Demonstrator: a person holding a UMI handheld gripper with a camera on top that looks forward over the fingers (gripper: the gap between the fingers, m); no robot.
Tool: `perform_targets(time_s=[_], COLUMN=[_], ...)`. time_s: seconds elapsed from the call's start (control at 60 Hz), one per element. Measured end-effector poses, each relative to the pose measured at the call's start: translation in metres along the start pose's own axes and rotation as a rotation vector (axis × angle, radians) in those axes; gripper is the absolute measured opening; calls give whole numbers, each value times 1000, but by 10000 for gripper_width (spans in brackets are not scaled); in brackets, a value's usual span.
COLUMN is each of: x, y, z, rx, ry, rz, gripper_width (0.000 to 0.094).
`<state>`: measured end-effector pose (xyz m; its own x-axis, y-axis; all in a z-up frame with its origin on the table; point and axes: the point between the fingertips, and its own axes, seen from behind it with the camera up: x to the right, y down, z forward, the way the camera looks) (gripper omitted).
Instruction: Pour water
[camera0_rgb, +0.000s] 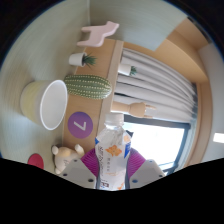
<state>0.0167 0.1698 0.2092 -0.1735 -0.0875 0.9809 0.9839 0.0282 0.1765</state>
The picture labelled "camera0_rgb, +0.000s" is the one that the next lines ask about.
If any purple round number sign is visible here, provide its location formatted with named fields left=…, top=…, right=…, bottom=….
left=67, top=111, right=94, bottom=140

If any dark-framed window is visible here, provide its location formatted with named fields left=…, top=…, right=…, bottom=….
left=123, top=114, right=201, bottom=174

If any black figurine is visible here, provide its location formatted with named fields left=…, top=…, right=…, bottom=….
left=124, top=130, right=135, bottom=141

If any clear plastic water bottle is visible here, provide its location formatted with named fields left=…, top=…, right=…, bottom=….
left=94, top=112, right=133, bottom=192

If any ceiling light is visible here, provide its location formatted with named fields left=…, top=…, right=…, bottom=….
left=213, top=132, right=224, bottom=144

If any pale yellow white cup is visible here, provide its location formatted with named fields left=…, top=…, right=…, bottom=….
left=19, top=79, right=69, bottom=131

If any white curtain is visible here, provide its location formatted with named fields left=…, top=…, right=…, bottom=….
left=113, top=47, right=199, bottom=124

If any grey-green desk partition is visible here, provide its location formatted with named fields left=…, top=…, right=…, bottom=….
left=89, top=0, right=189, bottom=52

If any pink horse figurine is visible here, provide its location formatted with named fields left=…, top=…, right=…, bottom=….
left=76, top=20, right=120, bottom=48

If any flat round red coaster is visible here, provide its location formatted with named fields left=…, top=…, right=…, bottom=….
left=27, top=152, right=45, bottom=170

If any wooden hand model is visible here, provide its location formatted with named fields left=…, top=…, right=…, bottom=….
left=110, top=100, right=157, bottom=119

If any beige mouse plush toy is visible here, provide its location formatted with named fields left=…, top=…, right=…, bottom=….
left=51, top=143, right=86, bottom=175

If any tall green cactus ornament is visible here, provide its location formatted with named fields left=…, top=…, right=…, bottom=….
left=63, top=74, right=113, bottom=100

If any wooden desk ledge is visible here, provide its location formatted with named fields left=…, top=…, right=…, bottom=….
left=62, top=38, right=125, bottom=154

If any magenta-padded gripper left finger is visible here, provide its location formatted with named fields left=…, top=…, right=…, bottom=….
left=59, top=148, right=100, bottom=190

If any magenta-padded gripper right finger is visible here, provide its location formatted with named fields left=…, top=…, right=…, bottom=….
left=126, top=147, right=167, bottom=190

